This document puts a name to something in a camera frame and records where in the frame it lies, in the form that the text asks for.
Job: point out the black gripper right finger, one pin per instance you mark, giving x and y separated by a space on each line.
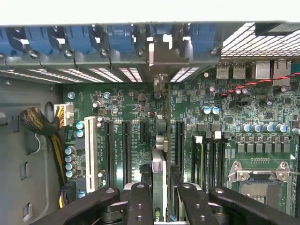
194 206

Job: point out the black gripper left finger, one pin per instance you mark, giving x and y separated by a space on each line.
138 206

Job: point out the black RAM slot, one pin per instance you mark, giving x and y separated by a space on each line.
208 164
218 164

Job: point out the black long expansion slot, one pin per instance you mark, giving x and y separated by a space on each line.
109 152
180 145
127 152

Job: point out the CPU socket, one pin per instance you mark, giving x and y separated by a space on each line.
257 194

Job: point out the white expansion slot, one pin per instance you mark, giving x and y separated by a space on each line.
91 152

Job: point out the black short expansion slot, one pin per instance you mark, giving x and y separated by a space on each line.
144 132

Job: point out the green motherboard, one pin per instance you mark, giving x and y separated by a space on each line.
131 103

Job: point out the white power connector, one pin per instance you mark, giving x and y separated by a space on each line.
66 114

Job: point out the vented metal slot cover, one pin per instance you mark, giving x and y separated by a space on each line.
82 75
106 75
185 74
131 75
47 75

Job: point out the silver USB port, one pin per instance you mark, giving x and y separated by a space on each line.
239 70
222 70

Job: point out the open dark PC case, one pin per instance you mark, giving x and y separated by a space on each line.
14 140

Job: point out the silver rear port block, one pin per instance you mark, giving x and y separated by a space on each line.
263 70
282 70

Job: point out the blue card retention bar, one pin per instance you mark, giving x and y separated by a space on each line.
79 42

